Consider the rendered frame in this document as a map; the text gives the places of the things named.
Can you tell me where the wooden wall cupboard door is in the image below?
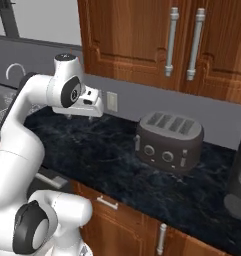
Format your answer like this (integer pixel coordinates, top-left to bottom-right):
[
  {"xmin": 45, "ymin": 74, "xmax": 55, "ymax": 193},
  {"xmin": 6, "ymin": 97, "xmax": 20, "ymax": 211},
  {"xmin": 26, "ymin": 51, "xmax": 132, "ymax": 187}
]
[
  {"xmin": 182, "ymin": 0, "xmax": 241, "ymax": 107},
  {"xmin": 77, "ymin": 0, "xmax": 188, "ymax": 92}
]

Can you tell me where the dark grey four-slot toaster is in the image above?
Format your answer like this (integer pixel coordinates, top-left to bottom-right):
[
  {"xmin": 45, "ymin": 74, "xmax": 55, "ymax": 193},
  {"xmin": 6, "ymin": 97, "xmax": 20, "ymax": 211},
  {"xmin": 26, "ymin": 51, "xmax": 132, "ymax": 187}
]
[{"xmin": 134, "ymin": 111, "xmax": 205, "ymax": 174}]

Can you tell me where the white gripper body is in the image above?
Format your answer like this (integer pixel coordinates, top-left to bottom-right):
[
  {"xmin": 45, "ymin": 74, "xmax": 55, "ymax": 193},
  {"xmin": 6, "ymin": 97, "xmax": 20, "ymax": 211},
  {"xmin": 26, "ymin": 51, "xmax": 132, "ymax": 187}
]
[{"xmin": 51, "ymin": 95, "xmax": 106, "ymax": 119}]

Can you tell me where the wooden drawer front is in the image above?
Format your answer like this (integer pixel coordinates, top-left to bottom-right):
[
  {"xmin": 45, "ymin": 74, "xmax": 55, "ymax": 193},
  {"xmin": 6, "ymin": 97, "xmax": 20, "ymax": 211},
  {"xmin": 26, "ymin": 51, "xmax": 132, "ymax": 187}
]
[{"xmin": 70, "ymin": 179, "xmax": 163, "ymax": 232}]

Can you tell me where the grey dishwasher door handle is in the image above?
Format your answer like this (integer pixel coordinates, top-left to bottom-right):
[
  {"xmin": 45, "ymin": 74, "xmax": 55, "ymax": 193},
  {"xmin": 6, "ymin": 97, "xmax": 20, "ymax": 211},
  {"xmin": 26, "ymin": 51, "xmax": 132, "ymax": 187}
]
[{"xmin": 34, "ymin": 172, "xmax": 69, "ymax": 190}]

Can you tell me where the steel sink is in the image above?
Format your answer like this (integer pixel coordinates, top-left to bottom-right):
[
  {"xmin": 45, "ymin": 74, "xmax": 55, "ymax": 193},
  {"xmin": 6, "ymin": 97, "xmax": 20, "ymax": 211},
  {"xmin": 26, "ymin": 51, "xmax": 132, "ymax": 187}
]
[{"xmin": 0, "ymin": 82, "xmax": 48, "ymax": 132}]

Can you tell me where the wooden base cupboard door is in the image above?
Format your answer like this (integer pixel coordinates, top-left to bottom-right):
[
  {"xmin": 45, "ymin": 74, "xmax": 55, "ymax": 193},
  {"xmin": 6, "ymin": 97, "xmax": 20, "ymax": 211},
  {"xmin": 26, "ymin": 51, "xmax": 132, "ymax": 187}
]
[
  {"xmin": 162, "ymin": 226, "xmax": 234, "ymax": 256},
  {"xmin": 79, "ymin": 207, "xmax": 160, "ymax": 256}
]

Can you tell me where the curved silver tap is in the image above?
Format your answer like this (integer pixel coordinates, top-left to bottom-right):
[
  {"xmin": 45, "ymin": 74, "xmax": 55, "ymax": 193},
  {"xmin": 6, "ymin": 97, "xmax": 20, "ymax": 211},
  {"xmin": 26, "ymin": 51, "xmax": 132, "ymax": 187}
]
[{"xmin": 5, "ymin": 62, "xmax": 27, "ymax": 81}]

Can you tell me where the silver cupboard door handle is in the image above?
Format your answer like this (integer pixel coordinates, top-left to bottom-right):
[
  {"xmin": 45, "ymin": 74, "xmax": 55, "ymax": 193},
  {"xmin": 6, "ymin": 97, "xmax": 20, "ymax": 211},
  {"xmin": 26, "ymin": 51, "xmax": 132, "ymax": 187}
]
[
  {"xmin": 164, "ymin": 6, "xmax": 180, "ymax": 78},
  {"xmin": 186, "ymin": 7, "xmax": 206, "ymax": 82}
]

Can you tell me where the black dishwasher door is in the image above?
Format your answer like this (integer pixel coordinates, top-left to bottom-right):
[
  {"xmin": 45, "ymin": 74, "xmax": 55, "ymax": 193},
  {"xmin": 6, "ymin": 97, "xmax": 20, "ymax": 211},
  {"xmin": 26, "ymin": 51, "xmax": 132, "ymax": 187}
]
[{"xmin": 26, "ymin": 165, "xmax": 78, "ymax": 205}]

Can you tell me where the silver drawer handle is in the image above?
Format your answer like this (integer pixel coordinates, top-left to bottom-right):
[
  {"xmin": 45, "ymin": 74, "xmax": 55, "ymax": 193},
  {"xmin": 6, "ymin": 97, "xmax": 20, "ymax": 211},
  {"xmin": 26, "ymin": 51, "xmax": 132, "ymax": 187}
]
[{"xmin": 96, "ymin": 195, "xmax": 120, "ymax": 211}]

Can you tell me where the dark grey coffee machine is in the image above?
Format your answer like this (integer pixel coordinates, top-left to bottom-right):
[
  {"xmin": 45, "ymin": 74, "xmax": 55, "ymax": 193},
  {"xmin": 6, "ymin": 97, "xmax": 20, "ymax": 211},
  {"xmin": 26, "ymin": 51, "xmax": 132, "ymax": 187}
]
[{"xmin": 223, "ymin": 121, "xmax": 241, "ymax": 221}]

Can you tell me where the white wall socket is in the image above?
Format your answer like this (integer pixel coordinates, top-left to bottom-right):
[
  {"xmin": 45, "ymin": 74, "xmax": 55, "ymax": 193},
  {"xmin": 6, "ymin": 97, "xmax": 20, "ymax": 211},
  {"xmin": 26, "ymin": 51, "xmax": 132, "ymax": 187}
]
[{"xmin": 106, "ymin": 91, "xmax": 119, "ymax": 114}]

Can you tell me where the window with dark frame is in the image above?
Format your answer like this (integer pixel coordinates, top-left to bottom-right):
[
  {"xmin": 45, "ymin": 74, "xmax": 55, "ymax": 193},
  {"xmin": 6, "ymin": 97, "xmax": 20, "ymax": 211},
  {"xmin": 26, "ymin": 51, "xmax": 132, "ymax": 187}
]
[{"xmin": 0, "ymin": 0, "xmax": 83, "ymax": 47}]

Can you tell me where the silver base cupboard handle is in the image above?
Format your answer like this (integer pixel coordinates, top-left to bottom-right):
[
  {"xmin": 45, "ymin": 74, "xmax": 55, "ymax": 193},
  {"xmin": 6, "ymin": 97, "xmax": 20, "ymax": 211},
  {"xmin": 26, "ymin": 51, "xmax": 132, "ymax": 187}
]
[{"xmin": 156, "ymin": 222, "xmax": 168, "ymax": 256}]

